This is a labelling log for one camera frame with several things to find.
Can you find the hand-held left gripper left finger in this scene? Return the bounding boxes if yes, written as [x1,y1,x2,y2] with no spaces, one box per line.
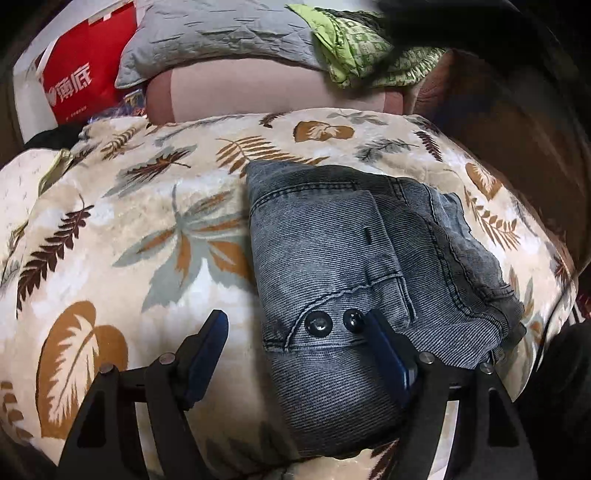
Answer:
[55,310,229,480]

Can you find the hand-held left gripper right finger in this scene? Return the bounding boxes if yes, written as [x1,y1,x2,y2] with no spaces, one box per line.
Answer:
[365,308,539,480]

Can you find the blue denim pants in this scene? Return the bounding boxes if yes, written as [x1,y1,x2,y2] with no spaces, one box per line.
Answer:
[245,159,528,459]

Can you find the leaf print fleece blanket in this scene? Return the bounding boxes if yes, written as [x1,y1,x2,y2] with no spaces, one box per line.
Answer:
[0,107,578,480]

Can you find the colourful snack packet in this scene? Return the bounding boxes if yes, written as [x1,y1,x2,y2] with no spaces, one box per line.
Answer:
[104,89,149,121]

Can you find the pink cushion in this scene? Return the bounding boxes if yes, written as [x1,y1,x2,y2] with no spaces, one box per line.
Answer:
[145,56,409,126]

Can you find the green patterned cloth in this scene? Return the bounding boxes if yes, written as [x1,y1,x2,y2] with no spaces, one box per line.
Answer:
[285,2,450,89]

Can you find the red paper bag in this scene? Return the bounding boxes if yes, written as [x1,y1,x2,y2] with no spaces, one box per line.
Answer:
[13,0,141,134]

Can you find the grey quilted pillow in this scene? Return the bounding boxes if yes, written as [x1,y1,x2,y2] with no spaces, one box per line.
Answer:
[115,0,326,89]

